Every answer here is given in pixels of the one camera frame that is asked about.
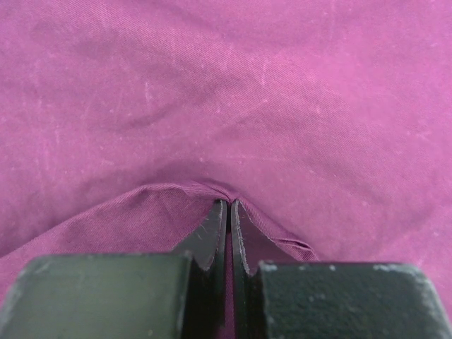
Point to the purple cloth mat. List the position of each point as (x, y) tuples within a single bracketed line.
[(123, 121)]

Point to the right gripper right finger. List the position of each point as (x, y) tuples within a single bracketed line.
[(277, 296)]

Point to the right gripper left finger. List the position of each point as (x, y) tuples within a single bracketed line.
[(178, 294)]

